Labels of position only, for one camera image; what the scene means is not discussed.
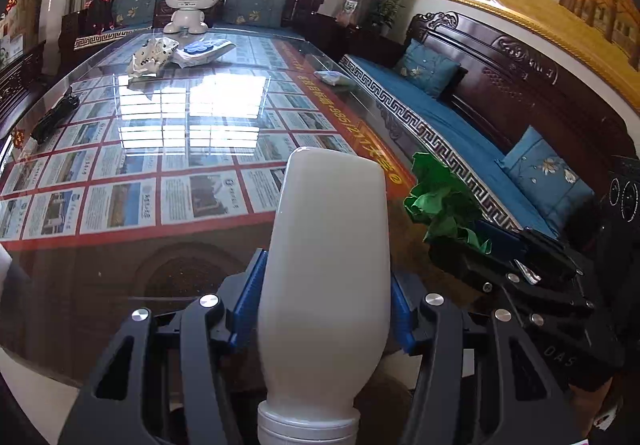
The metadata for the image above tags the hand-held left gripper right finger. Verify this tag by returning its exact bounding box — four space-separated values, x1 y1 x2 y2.
390 270 591 445

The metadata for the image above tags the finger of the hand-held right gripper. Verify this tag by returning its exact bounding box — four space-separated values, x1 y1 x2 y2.
473 220 582 277
429 241 517 292

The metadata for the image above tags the wooden side table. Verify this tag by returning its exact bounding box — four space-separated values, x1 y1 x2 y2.
300 12 401 66

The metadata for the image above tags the green potted plant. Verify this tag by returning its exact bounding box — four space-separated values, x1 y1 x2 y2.
369 0 405 36

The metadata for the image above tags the person's right hand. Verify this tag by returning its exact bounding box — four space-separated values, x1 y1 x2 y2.
570 381 614 432

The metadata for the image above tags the white printed plastic bag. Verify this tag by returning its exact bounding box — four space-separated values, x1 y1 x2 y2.
125 37 179 78

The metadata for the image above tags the black cable bundle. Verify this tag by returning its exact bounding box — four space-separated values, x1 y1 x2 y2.
30 92 81 140

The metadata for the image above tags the teal floral cushion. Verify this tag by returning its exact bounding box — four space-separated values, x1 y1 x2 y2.
393 39 462 98
497 126 596 228
222 0 288 28
111 0 157 26

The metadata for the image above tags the blue and white packet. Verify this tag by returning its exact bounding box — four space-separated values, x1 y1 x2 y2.
172 39 236 68

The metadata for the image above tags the long carved wooden sofa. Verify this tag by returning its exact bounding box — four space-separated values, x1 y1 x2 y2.
340 11 640 246

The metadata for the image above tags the tissue packet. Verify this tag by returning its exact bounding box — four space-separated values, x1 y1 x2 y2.
314 70 357 86

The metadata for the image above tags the green paper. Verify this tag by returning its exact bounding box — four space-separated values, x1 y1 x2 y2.
404 152 493 256

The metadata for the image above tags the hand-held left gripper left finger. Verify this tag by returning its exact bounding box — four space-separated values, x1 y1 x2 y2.
57 247 266 445

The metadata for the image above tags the dark wooden bench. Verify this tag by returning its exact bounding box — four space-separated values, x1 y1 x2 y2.
0 40 48 136

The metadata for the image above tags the dark cloth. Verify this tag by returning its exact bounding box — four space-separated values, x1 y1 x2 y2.
82 0 113 33

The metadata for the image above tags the white plastic bottle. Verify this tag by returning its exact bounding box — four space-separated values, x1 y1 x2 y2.
256 146 392 445

